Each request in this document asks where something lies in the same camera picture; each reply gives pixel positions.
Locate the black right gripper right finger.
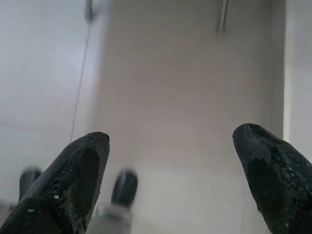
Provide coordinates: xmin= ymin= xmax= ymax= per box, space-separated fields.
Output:
xmin=232 ymin=122 xmax=312 ymax=234

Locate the grey metal table leg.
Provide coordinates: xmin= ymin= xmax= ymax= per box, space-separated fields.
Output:
xmin=84 ymin=0 xmax=94 ymax=21
xmin=218 ymin=0 xmax=230 ymax=35

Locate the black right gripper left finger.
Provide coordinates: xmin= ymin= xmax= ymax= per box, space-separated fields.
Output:
xmin=0 ymin=131 xmax=111 ymax=234

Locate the black robot foot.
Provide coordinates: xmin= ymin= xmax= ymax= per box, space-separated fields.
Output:
xmin=19 ymin=167 xmax=42 ymax=203
xmin=96 ymin=167 xmax=139 ymax=234

